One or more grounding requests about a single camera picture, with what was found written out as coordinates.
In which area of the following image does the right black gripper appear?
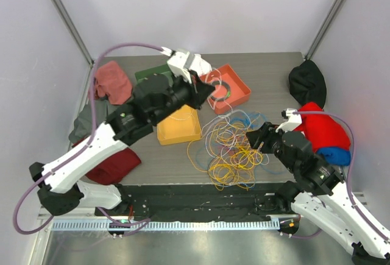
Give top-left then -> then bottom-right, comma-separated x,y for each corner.
246,121 -> 297,172

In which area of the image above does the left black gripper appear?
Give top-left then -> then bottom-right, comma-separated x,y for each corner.
152,69 -> 216,125

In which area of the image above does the yellow thin cable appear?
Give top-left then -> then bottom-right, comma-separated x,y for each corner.
186,116 -> 266,191

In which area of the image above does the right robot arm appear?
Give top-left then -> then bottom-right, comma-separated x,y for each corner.
246,122 -> 389,264

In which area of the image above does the white crumpled cloth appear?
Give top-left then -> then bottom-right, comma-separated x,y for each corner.
190,54 -> 213,77

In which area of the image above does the yellow plastic tray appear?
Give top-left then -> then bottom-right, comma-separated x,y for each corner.
157,105 -> 201,146

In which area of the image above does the orange plastic tray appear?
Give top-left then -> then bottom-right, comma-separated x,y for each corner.
200,64 -> 251,115

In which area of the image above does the green plastic tray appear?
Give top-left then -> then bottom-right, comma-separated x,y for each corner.
135,64 -> 173,86

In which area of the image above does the black cloth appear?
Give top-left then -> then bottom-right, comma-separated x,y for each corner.
288,60 -> 327,108

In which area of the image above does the blue cloth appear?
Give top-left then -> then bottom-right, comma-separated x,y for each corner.
316,147 -> 351,166

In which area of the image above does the pink cloth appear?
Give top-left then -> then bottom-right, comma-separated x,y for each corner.
88,61 -> 133,105

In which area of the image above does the dark red cloth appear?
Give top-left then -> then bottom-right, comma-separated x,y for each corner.
85,148 -> 141,185

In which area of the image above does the grey cloth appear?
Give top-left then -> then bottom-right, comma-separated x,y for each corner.
68,100 -> 119,146

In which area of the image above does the black coiled cable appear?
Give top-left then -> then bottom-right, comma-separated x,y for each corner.
210,81 -> 233,101

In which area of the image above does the blue thin cable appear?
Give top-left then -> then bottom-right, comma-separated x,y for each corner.
194,111 -> 290,190

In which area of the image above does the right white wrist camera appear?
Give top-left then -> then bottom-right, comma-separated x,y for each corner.
276,108 -> 302,132

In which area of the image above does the pink thin cable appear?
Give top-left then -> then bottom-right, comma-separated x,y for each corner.
213,136 -> 244,164

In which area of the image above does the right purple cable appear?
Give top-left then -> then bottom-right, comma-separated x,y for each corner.
289,110 -> 390,241

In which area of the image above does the slotted cable duct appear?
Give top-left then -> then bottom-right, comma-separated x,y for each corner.
51,219 -> 280,231

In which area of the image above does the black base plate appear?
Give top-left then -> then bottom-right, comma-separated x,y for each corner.
106,183 -> 293,222

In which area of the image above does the right aluminium frame post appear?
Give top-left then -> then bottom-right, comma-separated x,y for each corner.
303,0 -> 346,60

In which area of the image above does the aluminium frame post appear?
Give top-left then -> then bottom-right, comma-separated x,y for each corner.
303,0 -> 346,60
51,0 -> 94,66

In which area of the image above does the left aluminium frame post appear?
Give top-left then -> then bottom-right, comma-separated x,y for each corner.
51,0 -> 94,66

